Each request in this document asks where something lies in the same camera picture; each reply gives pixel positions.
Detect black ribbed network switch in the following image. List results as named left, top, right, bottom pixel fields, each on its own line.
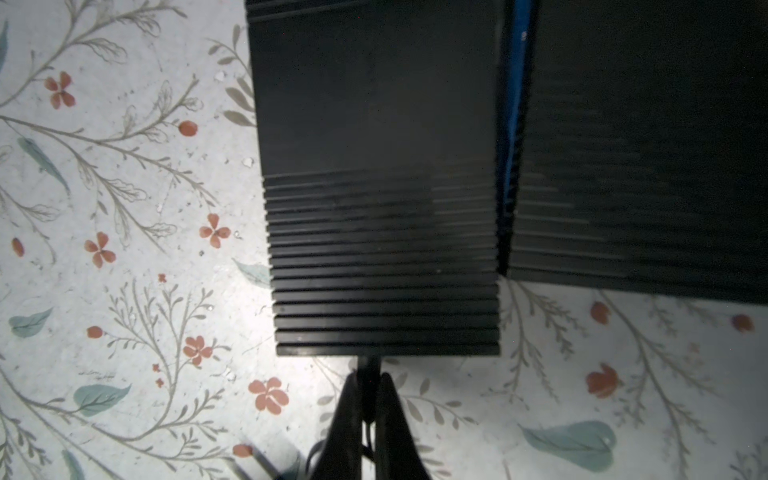
left=246, top=1, right=502, bottom=357

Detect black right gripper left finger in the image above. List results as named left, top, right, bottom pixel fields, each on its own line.
left=308, top=372, right=363, bottom=480

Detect black power adapter with cable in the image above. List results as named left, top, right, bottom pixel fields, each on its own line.
left=305, top=355, right=383, bottom=480

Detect black network switch blue ports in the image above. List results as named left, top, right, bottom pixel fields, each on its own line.
left=508, top=1, right=767, bottom=305

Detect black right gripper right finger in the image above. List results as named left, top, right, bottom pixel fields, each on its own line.
left=374, top=373, right=431, bottom=480

